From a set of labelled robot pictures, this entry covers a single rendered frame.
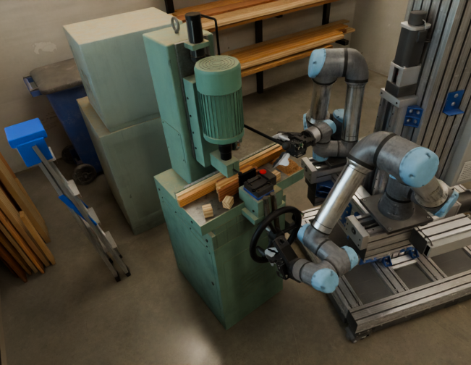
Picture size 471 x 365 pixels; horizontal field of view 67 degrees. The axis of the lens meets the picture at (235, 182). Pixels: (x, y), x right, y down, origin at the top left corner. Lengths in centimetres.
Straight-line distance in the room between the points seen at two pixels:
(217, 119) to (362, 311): 126
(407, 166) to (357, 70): 59
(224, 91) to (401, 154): 64
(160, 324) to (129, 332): 18
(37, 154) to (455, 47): 182
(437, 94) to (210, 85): 92
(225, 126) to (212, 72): 22
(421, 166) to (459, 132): 77
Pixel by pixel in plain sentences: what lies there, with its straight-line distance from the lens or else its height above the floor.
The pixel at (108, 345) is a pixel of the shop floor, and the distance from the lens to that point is 235.
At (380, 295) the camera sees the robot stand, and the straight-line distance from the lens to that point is 218.
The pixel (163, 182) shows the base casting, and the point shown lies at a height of 80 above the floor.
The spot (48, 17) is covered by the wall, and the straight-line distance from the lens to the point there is 354.
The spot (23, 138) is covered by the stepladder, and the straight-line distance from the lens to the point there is 190.
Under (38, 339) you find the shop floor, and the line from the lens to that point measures 256.
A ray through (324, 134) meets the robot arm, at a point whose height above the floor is 110.
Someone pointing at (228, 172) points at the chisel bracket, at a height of 99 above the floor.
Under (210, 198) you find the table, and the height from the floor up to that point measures 90.
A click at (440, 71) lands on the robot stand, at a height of 138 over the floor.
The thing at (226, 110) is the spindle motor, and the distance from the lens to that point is 139.
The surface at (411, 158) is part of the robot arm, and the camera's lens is 114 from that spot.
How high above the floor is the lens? 196
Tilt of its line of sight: 39 degrees down
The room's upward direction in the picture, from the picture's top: 5 degrees counter-clockwise
